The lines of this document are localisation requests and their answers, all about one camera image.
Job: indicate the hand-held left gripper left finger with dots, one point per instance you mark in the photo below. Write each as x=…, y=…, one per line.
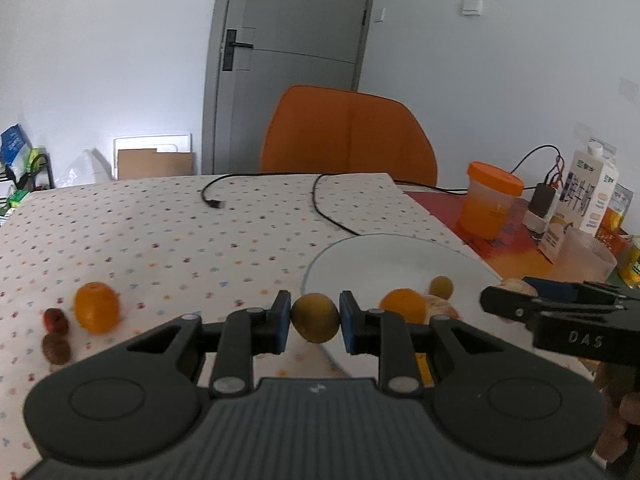
x=281, y=320

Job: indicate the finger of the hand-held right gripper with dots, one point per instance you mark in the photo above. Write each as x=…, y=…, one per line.
x=555, y=287
x=505, y=302

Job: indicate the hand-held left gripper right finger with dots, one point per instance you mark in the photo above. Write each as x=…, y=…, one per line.
x=349, y=320

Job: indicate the long peeled pomelo segment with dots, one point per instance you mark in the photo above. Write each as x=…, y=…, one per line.
x=515, y=286

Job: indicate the large olive green fruit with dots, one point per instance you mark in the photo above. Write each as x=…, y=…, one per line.
x=315, y=317

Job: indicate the large orange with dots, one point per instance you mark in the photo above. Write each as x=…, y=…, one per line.
x=402, y=305

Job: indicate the short peeled pomelo segment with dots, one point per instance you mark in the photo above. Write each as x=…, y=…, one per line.
x=442, y=307

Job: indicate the small olive green fruit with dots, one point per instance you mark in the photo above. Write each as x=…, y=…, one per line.
x=442, y=286

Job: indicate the white bowl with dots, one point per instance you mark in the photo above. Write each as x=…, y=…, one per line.
x=390, y=260

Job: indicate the person's right hand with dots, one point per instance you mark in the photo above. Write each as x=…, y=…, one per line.
x=620, y=430

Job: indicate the clear plastic cup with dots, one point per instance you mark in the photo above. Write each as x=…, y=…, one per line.
x=582, y=260

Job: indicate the red table mat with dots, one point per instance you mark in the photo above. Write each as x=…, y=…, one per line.
x=505, y=252

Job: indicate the yellow bottle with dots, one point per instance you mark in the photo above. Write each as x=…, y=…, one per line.
x=632, y=265

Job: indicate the black and white charger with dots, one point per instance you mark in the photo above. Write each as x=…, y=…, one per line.
x=542, y=205

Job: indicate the orange snack packet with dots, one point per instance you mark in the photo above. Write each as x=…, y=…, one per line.
x=617, y=220

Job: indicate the orange lidded plastic jar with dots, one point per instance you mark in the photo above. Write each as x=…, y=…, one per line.
x=487, y=205

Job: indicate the white milk carton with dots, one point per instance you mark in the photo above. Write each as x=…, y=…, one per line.
x=585, y=190

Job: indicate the white floral tablecloth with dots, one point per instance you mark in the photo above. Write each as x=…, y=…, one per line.
x=150, y=240

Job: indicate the medium orange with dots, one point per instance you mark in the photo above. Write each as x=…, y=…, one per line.
x=96, y=307

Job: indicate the orange chair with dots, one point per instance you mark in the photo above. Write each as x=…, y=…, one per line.
x=345, y=135

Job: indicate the brown cardboard sheet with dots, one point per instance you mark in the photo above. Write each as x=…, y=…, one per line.
x=155, y=165

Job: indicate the white board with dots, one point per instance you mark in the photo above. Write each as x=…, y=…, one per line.
x=150, y=140

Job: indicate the small red fruit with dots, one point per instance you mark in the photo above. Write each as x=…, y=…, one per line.
x=55, y=320

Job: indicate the small brown fruit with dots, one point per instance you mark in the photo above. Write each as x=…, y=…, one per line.
x=55, y=348

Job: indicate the clear plastic bag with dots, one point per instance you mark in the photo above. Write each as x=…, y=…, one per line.
x=87, y=170

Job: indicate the black shoe rack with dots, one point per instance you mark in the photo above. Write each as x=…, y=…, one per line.
x=47, y=170

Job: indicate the grey door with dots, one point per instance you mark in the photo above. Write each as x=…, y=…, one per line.
x=295, y=35

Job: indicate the green and white packet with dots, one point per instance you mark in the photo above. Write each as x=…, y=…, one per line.
x=35, y=157

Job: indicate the blue and white bag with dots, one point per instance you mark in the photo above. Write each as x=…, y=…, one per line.
x=14, y=145

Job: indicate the white wall switch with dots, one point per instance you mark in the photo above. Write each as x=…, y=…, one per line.
x=472, y=6

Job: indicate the small white wall plate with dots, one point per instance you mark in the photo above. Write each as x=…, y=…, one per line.
x=380, y=15

